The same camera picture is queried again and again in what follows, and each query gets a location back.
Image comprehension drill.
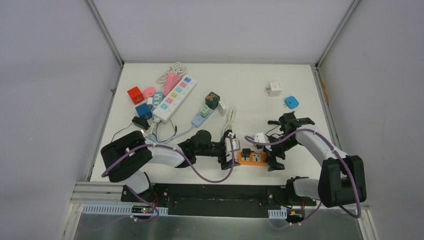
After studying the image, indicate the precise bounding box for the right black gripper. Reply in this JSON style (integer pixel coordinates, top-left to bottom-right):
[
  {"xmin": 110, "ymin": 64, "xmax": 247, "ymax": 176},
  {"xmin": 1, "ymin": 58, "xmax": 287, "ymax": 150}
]
[{"xmin": 263, "ymin": 134, "xmax": 300, "ymax": 172}]

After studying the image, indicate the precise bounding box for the orange power strip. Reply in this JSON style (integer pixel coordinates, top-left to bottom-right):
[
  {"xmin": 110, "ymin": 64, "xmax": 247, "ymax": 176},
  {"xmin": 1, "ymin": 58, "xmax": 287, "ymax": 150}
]
[{"xmin": 237, "ymin": 151, "xmax": 268, "ymax": 167}]

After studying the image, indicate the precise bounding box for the black plug adapter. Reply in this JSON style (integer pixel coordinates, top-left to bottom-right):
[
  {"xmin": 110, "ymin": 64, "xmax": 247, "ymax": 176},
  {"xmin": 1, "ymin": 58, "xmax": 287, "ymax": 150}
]
[{"xmin": 241, "ymin": 148, "xmax": 252, "ymax": 161}]

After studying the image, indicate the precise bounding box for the blue folding plug adapter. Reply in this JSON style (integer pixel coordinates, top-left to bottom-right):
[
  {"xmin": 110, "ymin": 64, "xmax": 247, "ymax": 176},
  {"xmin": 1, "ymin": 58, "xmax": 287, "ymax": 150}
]
[{"xmin": 284, "ymin": 95, "xmax": 300, "ymax": 109}]

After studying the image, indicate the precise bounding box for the white tiger cube adapter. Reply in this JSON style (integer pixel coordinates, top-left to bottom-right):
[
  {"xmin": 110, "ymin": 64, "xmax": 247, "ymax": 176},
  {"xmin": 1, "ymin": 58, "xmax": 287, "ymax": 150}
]
[{"xmin": 264, "ymin": 82, "xmax": 282, "ymax": 97}]

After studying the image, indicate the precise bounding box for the white multicolour power strip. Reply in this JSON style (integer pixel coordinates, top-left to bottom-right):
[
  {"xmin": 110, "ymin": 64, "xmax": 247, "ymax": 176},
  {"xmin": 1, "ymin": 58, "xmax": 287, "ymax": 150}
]
[{"xmin": 152, "ymin": 75, "xmax": 198, "ymax": 123}]

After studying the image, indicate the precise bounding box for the red cube socket adapter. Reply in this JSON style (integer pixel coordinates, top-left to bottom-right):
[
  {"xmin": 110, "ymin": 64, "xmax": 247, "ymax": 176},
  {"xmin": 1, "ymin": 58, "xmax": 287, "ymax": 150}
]
[{"xmin": 127, "ymin": 86, "xmax": 145, "ymax": 105}]

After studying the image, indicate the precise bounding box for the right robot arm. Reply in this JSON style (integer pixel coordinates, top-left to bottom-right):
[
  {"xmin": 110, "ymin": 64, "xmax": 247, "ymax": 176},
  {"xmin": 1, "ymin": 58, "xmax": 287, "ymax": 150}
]
[{"xmin": 253, "ymin": 112, "xmax": 367, "ymax": 208}]

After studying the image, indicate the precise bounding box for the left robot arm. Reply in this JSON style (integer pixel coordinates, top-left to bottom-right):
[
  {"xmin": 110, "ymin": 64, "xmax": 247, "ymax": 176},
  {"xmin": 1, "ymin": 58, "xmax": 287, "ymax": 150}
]
[{"xmin": 100, "ymin": 130, "xmax": 240, "ymax": 203}]

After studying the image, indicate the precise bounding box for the light green plug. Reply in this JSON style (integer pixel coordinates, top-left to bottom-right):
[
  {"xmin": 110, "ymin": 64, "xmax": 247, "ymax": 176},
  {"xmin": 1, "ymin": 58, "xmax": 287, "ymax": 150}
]
[{"xmin": 199, "ymin": 105, "xmax": 211, "ymax": 118}]

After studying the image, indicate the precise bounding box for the light blue power strip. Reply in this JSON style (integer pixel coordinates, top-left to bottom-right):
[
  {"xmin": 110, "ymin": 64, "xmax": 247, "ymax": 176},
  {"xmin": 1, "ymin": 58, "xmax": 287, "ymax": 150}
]
[{"xmin": 146, "ymin": 109, "xmax": 215, "ymax": 144}]

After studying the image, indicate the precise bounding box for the small white cube adapter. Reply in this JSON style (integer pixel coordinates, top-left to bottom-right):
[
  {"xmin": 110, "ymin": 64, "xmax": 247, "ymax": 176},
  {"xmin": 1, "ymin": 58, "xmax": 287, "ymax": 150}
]
[{"xmin": 217, "ymin": 100, "xmax": 227, "ymax": 116}]

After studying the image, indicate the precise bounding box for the dark green cube adapter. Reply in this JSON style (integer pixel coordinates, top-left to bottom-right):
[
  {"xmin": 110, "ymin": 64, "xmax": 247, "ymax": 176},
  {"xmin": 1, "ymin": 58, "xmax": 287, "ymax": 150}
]
[{"xmin": 205, "ymin": 91, "xmax": 221, "ymax": 110}]

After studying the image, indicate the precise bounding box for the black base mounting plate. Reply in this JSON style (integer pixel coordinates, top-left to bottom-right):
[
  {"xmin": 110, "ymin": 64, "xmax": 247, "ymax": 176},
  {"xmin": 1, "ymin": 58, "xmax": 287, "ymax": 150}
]
[{"xmin": 139, "ymin": 183, "xmax": 317, "ymax": 218}]

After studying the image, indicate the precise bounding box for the teal power strip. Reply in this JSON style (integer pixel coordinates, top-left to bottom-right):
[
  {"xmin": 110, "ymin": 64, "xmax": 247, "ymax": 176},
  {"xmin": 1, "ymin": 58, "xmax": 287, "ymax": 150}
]
[{"xmin": 152, "ymin": 91, "xmax": 164, "ymax": 110}]

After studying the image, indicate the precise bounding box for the pink wedge power strip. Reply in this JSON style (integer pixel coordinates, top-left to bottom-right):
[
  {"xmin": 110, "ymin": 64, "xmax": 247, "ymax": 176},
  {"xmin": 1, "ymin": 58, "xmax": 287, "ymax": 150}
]
[{"xmin": 163, "ymin": 72, "xmax": 183, "ymax": 97}]

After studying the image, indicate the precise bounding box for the dark blue cube adapter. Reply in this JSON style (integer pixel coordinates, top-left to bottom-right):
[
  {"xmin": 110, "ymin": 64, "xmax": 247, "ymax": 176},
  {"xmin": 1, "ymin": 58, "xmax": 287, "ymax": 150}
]
[{"xmin": 135, "ymin": 103, "xmax": 153, "ymax": 120}]

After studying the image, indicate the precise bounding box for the pink square adapter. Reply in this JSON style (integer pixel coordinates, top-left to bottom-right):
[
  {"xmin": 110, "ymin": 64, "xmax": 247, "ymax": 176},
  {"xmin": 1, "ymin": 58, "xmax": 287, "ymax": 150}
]
[{"xmin": 142, "ymin": 86, "xmax": 157, "ymax": 99}]

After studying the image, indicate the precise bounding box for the black thin cable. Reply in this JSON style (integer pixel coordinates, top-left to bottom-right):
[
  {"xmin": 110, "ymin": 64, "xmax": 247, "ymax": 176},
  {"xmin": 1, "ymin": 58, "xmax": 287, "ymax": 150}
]
[{"xmin": 264, "ymin": 119, "xmax": 286, "ymax": 137}]

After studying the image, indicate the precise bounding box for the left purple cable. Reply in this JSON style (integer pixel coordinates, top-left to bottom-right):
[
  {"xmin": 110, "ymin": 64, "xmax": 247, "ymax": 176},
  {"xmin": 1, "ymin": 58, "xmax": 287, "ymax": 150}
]
[{"xmin": 101, "ymin": 134, "xmax": 237, "ymax": 223}]

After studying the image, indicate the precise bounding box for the purple cable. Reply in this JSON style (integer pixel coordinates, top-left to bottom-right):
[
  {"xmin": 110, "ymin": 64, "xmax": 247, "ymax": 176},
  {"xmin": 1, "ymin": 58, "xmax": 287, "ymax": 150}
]
[
  {"xmin": 244, "ymin": 128, "xmax": 363, "ymax": 230},
  {"xmin": 101, "ymin": 134, "xmax": 237, "ymax": 223}
]

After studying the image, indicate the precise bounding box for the white usb cable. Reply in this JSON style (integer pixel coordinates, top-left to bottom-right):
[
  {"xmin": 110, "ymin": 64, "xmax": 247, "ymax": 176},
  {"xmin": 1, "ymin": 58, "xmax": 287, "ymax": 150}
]
[{"xmin": 222, "ymin": 105, "xmax": 238, "ymax": 135}]

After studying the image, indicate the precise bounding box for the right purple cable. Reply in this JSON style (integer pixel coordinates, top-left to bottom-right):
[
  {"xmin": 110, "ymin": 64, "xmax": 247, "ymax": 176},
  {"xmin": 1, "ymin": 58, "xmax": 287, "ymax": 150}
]
[{"xmin": 244, "ymin": 128, "xmax": 363, "ymax": 230}]

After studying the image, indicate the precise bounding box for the black charger with cable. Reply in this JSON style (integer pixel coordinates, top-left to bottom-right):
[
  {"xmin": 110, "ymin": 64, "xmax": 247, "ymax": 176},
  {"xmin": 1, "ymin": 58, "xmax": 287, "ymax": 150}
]
[{"xmin": 110, "ymin": 115, "xmax": 178, "ymax": 144}]

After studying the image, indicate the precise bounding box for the white coiled cable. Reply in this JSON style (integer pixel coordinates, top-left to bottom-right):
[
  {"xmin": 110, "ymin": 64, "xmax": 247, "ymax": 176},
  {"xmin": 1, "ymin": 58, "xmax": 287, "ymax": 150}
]
[{"xmin": 155, "ymin": 61, "xmax": 188, "ymax": 84}]

